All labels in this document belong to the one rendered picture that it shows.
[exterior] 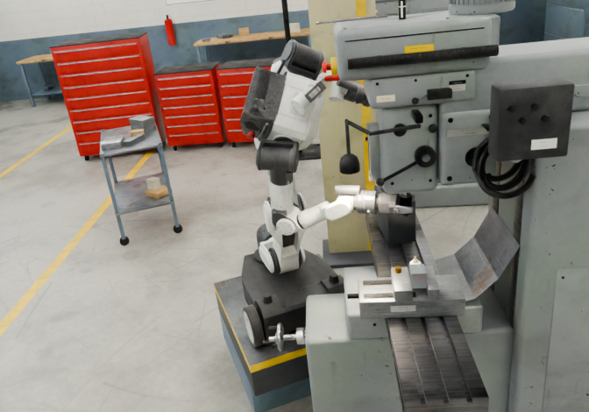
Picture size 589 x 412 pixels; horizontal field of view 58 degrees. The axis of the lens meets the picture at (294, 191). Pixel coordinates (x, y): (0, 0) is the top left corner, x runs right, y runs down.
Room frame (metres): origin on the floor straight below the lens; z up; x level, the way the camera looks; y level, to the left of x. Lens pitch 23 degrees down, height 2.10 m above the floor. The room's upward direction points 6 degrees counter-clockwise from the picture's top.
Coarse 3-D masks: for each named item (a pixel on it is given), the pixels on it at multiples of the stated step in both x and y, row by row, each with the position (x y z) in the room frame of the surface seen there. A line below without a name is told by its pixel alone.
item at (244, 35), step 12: (216, 36) 10.63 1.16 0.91; (228, 36) 10.41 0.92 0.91; (240, 36) 10.48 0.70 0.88; (252, 36) 10.28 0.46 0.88; (264, 36) 10.09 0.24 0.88; (276, 36) 9.96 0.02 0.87; (204, 48) 10.75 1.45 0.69; (24, 60) 10.39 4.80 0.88; (36, 60) 10.32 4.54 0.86; (48, 60) 10.30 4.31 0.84; (24, 72) 10.37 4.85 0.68; (48, 96) 11.01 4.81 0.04
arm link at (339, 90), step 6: (336, 84) 2.34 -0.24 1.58; (342, 84) 2.31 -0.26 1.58; (348, 84) 2.31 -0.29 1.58; (354, 84) 2.33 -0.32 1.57; (330, 90) 2.35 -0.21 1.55; (336, 90) 2.33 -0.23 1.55; (342, 90) 2.33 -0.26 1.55; (348, 90) 2.35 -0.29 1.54; (354, 90) 2.33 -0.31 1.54; (330, 96) 2.32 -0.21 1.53; (336, 96) 2.31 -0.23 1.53; (342, 96) 2.32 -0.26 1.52; (348, 96) 2.35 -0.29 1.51; (354, 96) 2.35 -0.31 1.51
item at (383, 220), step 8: (384, 192) 2.10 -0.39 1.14; (376, 216) 2.17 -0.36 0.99; (384, 216) 2.02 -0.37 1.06; (392, 216) 1.97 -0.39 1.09; (400, 216) 1.97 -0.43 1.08; (408, 216) 1.97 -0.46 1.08; (384, 224) 2.03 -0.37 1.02; (392, 224) 1.97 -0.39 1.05; (400, 224) 1.97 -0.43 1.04; (408, 224) 1.97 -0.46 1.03; (384, 232) 2.03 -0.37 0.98; (392, 232) 1.97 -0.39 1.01; (400, 232) 1.97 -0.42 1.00; (408, 232) 1.97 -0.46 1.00; (392, 240) 1.97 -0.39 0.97; (400, 240) 1.97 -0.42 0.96; (408, 240) 1.97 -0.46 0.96
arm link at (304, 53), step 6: (300, 48) 2.12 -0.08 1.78; (306, 48) 2.14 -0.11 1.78; (312, 48) 2.17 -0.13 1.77; (300, 54) 2.11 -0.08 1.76; (306, 54) 2.12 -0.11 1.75; (312, 54) 2.14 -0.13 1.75; (318, 54) 2.15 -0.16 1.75; (294, 60) 2.12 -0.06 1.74; (300, 60) 2.12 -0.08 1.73; (306, 60) 2.12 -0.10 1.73; (312, 60) 2.13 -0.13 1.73; (318, 60) 2.14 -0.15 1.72; (300, 66) 2.13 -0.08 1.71; (306, 66) 2.13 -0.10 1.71; (312, 66) 2.14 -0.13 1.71
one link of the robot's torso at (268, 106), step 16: (256, 80) 2.03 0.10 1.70; (272, 80) 2.04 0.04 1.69; (288, 80) 2.06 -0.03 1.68; (304, 80) 2.07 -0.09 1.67; (256, 96) 1.99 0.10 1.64; (272, 96) 2.00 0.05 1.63; (288, 96) 2.02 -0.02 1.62; (256, 112) 1.96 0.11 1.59; (272, 112) 1.97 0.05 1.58; (288, 112) 1.98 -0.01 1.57; (320, 112) 2.04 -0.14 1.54; (256, 128) 2.05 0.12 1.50; (272, 128) 1.95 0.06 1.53; (288, 128) 1.94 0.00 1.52; (304, 128) 1.96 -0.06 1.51; (304, 144) 1.98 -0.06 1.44
